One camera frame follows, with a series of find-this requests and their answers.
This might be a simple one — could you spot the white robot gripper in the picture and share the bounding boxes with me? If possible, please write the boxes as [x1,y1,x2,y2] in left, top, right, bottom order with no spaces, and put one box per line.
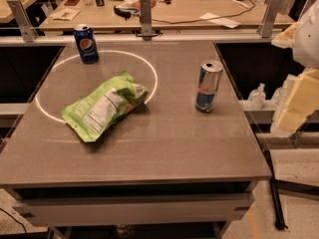
[271,0,319,132]

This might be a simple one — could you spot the green rice chip bag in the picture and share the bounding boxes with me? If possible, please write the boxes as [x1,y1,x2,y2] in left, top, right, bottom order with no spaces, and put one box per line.
[61,72,149,142]

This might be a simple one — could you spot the clear sanitizer bottle right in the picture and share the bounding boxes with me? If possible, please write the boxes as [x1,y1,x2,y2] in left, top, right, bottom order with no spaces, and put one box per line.
[270,74,296,108]

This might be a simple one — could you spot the clear sanitizer bottle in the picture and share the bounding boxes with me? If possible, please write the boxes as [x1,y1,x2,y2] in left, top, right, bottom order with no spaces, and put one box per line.
[270,74,296,108]
[246,83,266,110]

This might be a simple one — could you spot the clear sanitizer bottle left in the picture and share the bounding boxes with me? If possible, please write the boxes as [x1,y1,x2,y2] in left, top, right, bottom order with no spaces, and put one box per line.
[246,83,266,110]

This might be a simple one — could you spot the silver blue Red Bull can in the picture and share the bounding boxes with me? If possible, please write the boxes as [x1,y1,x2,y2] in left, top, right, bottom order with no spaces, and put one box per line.
[195,60,223,113]

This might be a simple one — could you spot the white paper sheet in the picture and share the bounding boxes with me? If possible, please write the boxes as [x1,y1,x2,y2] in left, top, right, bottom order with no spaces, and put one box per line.
[200,13,240,29]

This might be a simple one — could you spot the black floor pole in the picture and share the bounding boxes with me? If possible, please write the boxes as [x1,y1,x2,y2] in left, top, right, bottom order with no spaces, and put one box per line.
[263,149,288,231]

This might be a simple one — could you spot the black sunglasses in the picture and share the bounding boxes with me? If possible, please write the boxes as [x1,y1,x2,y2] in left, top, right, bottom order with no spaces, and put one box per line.
[114,6,140,20]

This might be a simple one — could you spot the blue Pepsi can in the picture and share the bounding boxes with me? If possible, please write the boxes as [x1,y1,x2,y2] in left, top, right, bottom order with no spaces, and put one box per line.
[73,24,99,64]

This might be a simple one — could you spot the brown phone on desk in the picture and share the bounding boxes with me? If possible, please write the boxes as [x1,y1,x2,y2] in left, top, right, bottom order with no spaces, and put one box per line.
[65,0,80,6]

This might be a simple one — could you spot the paper card on desk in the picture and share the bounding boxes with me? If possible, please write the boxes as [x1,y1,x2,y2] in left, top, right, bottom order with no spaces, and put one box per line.
[50,8,80,21]

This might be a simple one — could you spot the white drawer under table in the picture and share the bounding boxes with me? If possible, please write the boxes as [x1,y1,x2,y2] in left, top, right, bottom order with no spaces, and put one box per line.
[14,193,254,227]

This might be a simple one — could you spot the metal bracket right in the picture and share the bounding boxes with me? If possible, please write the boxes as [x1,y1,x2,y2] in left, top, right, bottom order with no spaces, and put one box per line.
[257,0,282,38]

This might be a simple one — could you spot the metal bracket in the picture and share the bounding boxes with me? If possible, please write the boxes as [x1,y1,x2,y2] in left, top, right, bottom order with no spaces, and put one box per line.
[7,0,38,42]
[137,0,156,41]
[257,0,282,38]

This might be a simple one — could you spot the black cable on desk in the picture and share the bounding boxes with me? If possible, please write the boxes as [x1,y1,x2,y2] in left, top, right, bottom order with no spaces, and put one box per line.
[152,0,257,25]

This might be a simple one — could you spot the metal bracket middle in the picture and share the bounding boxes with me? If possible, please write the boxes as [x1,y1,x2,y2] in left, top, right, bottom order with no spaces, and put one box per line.
[137,0,156,41]

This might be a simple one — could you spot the metal bracket left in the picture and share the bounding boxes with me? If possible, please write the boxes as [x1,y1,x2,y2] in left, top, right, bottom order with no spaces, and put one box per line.
[7,0,38,42]

